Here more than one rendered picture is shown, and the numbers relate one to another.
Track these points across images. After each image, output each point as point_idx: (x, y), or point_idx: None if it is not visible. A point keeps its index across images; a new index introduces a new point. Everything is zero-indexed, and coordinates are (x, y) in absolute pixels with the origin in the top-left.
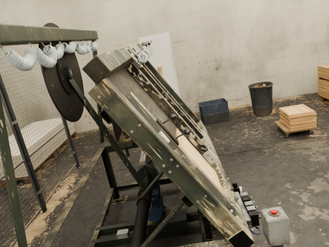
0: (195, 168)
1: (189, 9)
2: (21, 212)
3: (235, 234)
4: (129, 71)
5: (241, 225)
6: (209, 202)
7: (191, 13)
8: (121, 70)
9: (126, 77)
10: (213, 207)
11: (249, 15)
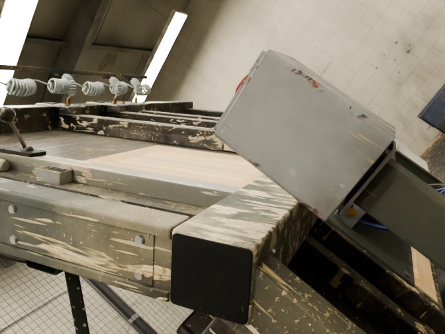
0: (91, 174)
1: (303, 23)
2: None
3: (171, 263)
4: (65, 128)
5: (185, 221)
6: (33, 217)
7: (310, 24)
8: (29, 132)
9: (29, 135)
10: (50, 224)
11: None
